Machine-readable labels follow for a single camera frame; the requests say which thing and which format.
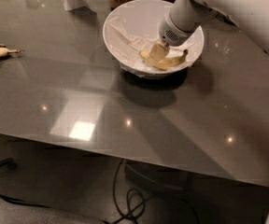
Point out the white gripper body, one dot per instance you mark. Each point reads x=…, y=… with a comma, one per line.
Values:
x=172, y=34

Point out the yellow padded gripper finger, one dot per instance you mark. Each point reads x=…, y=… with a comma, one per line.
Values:
x=157, y=53

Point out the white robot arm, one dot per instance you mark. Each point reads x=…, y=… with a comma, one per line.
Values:
x=185, y=16

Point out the white paper towel in bowl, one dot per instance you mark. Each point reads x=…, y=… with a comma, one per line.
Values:
x=125, y=47

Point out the white bowl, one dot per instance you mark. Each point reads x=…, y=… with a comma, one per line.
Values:
x=142, y=14

